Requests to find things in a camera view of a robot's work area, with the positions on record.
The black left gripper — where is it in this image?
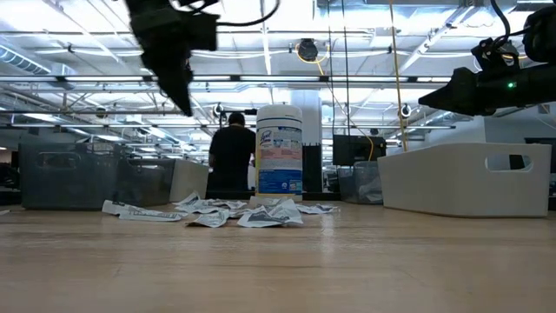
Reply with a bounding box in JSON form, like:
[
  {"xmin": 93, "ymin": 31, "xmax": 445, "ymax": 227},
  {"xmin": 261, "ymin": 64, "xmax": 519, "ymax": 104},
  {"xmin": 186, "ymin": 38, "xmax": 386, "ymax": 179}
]
[{"xmin": 125, "ymin": 0, "xmax": 195, "ymax": 117}]

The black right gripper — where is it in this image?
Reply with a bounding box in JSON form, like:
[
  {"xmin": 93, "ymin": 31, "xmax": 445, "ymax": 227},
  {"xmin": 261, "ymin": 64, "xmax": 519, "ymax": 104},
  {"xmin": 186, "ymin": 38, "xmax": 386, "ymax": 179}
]
[{"xmin": 418, "ymin": 67, "xmax": 500, "ymax": 115}]

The light grey plastic bin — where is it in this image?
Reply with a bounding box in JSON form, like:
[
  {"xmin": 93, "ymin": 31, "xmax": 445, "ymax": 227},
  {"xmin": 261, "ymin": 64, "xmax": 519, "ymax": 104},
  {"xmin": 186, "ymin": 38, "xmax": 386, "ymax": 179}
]
[
  {"xmin": 169, "ymin": 158, "xmax": 210, "ymax": 203},
  {"xmin": 376, "ymin": 142, "xmax": 553, "ymax": 219}
]

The black tripod stand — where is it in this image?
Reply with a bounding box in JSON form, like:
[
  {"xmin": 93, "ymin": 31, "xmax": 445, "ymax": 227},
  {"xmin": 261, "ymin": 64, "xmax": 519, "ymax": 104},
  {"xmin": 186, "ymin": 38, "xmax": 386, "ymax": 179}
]
[{"xmin": 211, "ymin": 103, "xmax": 259, "ymax": 118}]

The person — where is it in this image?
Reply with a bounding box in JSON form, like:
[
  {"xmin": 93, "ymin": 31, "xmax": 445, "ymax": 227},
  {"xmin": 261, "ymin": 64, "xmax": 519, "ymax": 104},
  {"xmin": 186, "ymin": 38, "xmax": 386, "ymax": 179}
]
[{"xmin": 207, "ymin": 111, "xmax": 257, "ymax": 193}]

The black monitor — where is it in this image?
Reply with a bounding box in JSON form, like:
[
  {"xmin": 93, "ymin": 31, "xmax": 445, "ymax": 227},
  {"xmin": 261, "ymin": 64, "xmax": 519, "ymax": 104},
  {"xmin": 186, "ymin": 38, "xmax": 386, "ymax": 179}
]
[{"xmin": 332, "ymin": 134, "xmax": 387, "ymax": 168}]

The white packet black print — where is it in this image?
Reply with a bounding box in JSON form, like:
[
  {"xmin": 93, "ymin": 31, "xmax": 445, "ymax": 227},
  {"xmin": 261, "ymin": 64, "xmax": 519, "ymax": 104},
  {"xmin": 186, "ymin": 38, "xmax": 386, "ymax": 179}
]
[
  {"xmin": 172, "ymin": 190, "xmax": 203, "ymax": 214},
  {"xmin": 101, "ymin": 199, "xmax": 184, "ymax": 223},
  {"xmin": 185, "ymin": 210, "xmax": 232, "ymax": 229}
]

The white disinfecting wipes canister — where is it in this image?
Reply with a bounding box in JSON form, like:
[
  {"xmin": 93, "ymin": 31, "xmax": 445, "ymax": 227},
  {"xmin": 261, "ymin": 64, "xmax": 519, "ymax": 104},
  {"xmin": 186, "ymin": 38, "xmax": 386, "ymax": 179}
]
[{"xmin": 255, "ymin": 103, "xmax": 304, "ymax": 202}]

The dark translucent plastic bin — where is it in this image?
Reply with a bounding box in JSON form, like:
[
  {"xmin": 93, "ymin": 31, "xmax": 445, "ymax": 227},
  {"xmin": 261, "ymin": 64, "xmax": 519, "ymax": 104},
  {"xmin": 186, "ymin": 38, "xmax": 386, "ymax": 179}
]
[
  {"xmin": 337, "ymin": 161, "xmax": 385, "ymax": 206},
  {"xmin": 17, "ymin": 142, "xmax": 177, "ymax": 211}
]

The white building column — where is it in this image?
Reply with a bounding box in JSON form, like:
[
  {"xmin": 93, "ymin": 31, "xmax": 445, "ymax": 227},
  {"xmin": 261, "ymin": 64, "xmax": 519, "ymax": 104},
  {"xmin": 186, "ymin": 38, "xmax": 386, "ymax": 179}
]
[{"xmin": 289, "ymin": 89, "xmax": 323, "ymax": 147}]

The black upright panel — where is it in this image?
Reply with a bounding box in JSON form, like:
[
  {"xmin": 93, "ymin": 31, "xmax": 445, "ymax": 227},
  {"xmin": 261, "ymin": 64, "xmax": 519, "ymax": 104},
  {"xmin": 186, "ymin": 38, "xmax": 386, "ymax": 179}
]
[{"xmin": 301, "ymin": 144, "xmax": 323, "ymax": 193}]

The white packet blue label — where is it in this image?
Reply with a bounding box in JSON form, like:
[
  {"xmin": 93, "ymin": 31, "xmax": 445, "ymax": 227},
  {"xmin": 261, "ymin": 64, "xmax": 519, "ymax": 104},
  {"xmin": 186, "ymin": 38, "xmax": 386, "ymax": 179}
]
[{"xmin": 236, "ymin": 198, "xmax": 304, "ymax": 229}]

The yellow hanging cable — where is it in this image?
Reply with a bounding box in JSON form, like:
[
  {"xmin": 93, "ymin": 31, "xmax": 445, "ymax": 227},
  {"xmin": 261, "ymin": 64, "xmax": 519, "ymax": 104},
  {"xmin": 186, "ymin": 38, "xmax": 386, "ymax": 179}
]
[{"xmin": 387, "ymin": 0, "xmax": 408, "ymax": 152}]

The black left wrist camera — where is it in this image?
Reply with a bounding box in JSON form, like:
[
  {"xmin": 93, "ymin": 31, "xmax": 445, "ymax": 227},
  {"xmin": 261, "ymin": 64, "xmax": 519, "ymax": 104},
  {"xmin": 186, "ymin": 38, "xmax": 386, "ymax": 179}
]
[{"xmin": 186, "ymin": 12, "xmax": 221, "ymax": 53}]

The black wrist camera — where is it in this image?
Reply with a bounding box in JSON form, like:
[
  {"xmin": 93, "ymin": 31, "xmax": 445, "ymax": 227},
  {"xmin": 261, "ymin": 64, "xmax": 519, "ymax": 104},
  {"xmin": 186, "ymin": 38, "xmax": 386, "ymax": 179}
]
[
  {"xmin": 471, "ymin": 37, "xmax": 521, "ymax": 71},
  {"xmin": 186, "ymin": 12, "xmax": 221, "ymax": 53}
]

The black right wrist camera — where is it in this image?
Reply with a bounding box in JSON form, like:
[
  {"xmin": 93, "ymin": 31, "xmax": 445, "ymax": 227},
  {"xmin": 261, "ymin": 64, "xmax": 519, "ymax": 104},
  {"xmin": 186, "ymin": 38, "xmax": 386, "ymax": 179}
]
[{"xmin": 471, "ymin": 37, "xmax": 521, "ymax": 71}]

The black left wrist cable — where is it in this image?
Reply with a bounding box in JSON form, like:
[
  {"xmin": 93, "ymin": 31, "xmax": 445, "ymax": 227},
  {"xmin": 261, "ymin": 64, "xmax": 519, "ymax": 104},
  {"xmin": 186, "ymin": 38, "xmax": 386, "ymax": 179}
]
[{"xmin": 173, "ymin": 0, "xmax": 281, "ymax": 28}]

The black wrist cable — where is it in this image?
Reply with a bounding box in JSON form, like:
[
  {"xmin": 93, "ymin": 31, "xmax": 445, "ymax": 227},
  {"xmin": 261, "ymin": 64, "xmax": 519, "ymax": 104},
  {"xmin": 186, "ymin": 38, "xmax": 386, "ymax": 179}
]
[
  {"xmin": 173, "ymin": 0, "xmax": 281, "ymax": 28},
  {"xmin": 489, "ymin": 0, "xmax": 512, "ymax": 38}
]

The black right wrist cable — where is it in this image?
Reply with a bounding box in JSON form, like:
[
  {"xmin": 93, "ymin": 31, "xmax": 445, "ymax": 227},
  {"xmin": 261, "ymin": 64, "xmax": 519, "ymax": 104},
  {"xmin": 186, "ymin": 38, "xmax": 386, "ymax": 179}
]
[{"xmin": 489, "ymin": 0, "xmax": 512, "ymax": 38}]

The black hanging cable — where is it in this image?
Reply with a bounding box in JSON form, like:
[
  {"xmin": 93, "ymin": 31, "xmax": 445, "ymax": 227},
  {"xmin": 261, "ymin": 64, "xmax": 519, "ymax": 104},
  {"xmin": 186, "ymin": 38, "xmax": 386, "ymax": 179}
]
[{"xmin": 341, "ymin": 0, "xmax": 352, "ymax": 138}]

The black ceiling cord reel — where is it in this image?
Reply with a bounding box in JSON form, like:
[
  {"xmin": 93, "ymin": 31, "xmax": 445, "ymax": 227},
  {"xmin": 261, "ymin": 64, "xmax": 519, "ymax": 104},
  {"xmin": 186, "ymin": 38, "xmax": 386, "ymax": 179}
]
[{"xmin": 296, "ymin": 37, "xmax": 321, "ymax": 63}]

